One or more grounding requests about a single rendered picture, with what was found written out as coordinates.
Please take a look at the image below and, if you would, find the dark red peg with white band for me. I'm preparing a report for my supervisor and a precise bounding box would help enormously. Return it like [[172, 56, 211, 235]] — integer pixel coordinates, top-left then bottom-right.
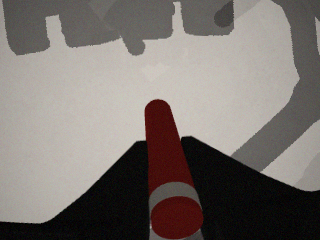
[[145, 99, 204, 240]]

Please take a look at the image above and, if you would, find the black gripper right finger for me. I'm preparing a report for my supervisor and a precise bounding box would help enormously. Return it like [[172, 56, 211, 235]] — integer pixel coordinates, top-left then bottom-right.
[[181, 136, 320, 240]]

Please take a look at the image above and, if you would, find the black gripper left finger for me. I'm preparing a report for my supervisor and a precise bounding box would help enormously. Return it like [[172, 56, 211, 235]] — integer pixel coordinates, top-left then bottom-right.
[[0, 140, 151, 240]]

